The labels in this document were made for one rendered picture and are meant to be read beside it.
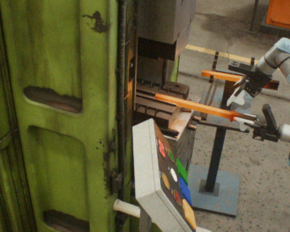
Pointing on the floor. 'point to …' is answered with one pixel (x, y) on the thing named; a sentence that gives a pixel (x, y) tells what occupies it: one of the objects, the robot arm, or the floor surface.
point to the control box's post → (144, 222)
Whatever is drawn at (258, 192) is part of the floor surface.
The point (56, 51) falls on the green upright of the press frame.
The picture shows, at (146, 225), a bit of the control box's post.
